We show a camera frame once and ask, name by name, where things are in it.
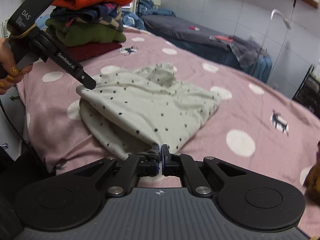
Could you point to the cream polka dot garment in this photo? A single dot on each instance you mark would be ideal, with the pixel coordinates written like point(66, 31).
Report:
point(131, 110)

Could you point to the dark grey side bed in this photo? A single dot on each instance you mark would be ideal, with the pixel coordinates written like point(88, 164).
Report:
point(231, 51)

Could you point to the green folded sweater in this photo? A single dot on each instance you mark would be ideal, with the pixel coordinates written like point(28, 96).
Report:
point(82, 33)

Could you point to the dark red folded garment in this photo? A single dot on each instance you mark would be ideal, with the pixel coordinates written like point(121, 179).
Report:
point(90, 50)

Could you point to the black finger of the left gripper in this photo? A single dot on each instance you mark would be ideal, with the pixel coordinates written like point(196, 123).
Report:
point(86, 80)

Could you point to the white gooseneck lamp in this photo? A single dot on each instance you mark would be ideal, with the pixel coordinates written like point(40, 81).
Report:
point(277, 21)

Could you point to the left hand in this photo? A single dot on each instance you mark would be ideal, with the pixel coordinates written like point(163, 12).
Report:
point(14, 75)

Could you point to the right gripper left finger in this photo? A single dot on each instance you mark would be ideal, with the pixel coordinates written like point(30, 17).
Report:
point(127, 173)

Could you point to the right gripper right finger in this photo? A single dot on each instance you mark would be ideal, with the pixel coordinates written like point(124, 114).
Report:
point(187, 170)

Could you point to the red small object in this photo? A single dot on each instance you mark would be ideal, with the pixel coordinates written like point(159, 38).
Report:
point(194, 28)

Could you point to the black wire rack shelf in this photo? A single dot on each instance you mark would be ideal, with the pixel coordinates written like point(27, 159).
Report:
point(307, 93)

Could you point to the patterned folded garment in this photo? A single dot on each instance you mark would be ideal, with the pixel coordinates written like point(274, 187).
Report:
point(108, 14)

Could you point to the blue clothing on bed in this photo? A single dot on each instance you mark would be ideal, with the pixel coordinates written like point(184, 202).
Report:
point(144, 8)

